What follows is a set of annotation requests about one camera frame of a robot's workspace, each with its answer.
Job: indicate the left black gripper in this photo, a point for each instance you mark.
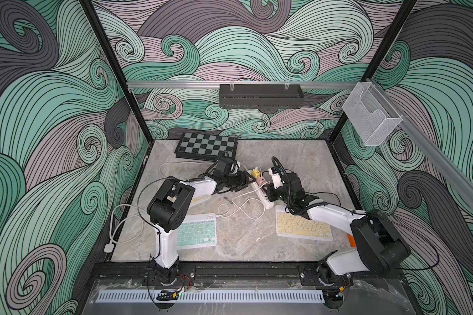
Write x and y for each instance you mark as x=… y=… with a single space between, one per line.
x=242 y=184

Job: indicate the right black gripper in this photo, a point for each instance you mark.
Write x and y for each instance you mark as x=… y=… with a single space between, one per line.
x=272 y=192

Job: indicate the white power strip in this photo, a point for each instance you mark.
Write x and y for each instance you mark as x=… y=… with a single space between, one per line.
x=260 y=191

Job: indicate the green wireless keyboard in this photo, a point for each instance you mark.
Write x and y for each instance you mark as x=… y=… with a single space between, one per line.
x=197 y=231

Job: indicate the pink charger adapter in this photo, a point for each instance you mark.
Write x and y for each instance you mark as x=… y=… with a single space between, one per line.
x=260 y=181

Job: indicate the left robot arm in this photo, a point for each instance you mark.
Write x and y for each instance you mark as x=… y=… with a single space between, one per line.
x=169 y=206

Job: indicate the yellow keyboard right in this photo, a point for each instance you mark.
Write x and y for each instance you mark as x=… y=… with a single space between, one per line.
x=291 y=226

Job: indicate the yellow keyboard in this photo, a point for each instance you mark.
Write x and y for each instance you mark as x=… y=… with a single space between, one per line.
x=291 y=226
x=199 y=199

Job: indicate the yellow keyboard left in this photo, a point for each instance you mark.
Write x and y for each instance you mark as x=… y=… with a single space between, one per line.
x=199 y=199

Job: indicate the yellow charger adapter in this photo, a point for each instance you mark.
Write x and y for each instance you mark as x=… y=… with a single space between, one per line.
x=256 y=173

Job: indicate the black chessboard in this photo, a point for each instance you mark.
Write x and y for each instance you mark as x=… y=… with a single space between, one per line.
x=205 y=147

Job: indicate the orange red tool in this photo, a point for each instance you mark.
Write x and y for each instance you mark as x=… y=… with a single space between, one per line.
x=352 y=241

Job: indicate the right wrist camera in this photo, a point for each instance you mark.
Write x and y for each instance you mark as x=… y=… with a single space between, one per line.
x=277 y=174

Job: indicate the black wall tray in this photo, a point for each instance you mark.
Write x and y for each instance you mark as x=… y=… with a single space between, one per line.
x=266 y=97

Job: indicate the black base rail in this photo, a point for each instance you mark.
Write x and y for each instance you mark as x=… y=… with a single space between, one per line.
x=204 y=273

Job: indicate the clear plastic wall bin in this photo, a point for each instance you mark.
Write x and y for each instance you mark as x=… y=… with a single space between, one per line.
x=371 y=113

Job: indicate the white slotted cable duct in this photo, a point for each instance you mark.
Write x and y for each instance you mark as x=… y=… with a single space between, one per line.
x=213 y=296

